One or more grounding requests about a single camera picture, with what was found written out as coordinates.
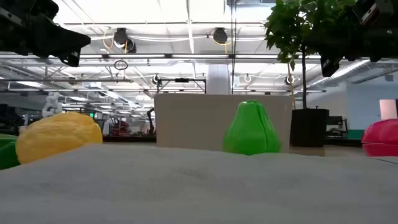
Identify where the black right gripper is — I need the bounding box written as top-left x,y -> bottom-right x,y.
307,0 -> 398,78

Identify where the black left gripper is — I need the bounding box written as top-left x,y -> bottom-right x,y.
0,0 -> 91,68

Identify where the yellow toy lemon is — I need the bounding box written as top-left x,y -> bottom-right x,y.
15,111 -> 103,165

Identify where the green toy pear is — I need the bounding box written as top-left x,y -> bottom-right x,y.
223,99 -> 282,156

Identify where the dark green toy vegetable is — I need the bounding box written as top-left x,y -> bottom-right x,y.
0,134 -> 21,170

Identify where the translucent plastic tupperware container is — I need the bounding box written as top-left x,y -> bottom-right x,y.
154,93 -> 293,153

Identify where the pink panel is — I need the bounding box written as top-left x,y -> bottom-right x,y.
379,99 -> 398,121

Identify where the green plant in black pot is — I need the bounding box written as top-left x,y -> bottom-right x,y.
264,0 -> 358,147

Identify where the black vertical pole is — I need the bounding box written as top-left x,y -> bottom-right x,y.
230,0 -> 238,95

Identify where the grey cloth mat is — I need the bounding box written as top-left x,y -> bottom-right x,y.
0,143 -> 398,224

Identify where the hanging black cable loop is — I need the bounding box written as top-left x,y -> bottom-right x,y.
113,59 -> 129,71

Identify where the black ceiling cable reel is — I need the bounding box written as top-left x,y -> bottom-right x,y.
113,27 -> 137,54
212,27 -> 229,45

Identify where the black overhead camera frame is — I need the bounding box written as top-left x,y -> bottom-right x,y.
156,77 -> 207,94

